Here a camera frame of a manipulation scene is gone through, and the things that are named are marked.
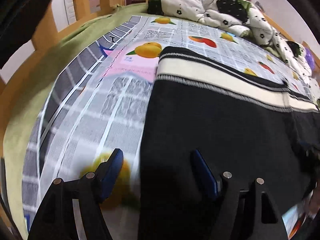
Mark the wooden bed frame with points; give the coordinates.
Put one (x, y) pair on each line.
(42, 25)

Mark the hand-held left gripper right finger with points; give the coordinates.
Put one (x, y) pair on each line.
(203, 172)

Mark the fruit print plastic sheet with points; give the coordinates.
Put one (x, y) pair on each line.
(100, 105)

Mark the black pants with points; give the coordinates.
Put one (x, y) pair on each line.
(212, 120)

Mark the purple plush toy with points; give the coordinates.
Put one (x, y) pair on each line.
(310, 57)

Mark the black jacket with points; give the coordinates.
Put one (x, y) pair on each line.
(20, 10)

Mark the white floral quilt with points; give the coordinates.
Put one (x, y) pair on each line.
(190, 5)

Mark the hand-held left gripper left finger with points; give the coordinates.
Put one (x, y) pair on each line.
(111, 172)

